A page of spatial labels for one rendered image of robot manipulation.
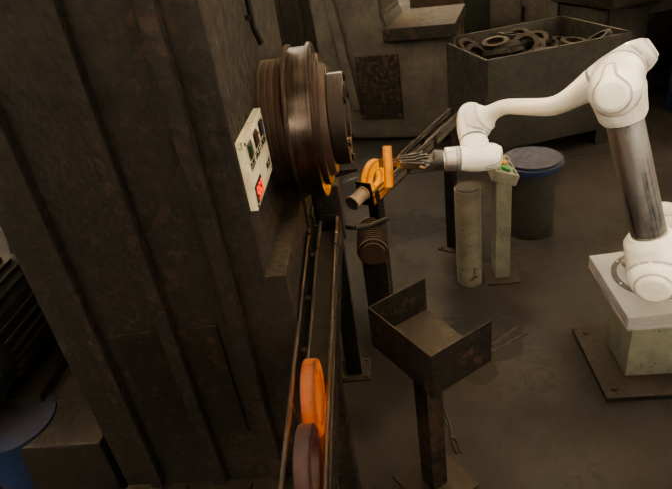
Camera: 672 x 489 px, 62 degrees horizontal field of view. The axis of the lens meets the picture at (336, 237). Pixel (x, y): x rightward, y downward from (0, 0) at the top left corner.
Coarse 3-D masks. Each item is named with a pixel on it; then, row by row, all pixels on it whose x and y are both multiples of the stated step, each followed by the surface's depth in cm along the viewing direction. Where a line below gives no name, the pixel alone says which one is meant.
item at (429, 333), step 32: (416, 288) 163; (384, 320) 150; (416, 320) 165; (384, 352) 157; (416, 352) 141; (448, 352) 139; (480, 352) 146; (416, 384) 165; (448, 384) 144; (416, 480) 188; (448, 480) 186
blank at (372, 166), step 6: (372, 162) 227; (378, 162) 229; (366, 168) 226; (372, 168) 227; (378, 168) 230; (366, 174) 225; (372, 174) 227; (378, 174) 234; (366, 180) 226; (372, 180) 228; (378, 180) 235; (372, 186) 229
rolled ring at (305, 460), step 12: (300, 432) 118; (312, 432) 120; (300, 444) 115; (312, 444) 125; (300, 456) 113; (312, 456) 126; (300, 468) 112; (312, 468) 126; (300, 480) 112; (312, 480) 124
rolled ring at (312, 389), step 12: (312, 360) 134; (300, 372) 130; (312, 372) 129; (300, 384) 128; (312, 384) 127; (300, 396) 127; (312, 396) 126; (324, 396) 142; (312, 408) 126; (324, 408) 140; (312, 420) 126; (324, 420) 138
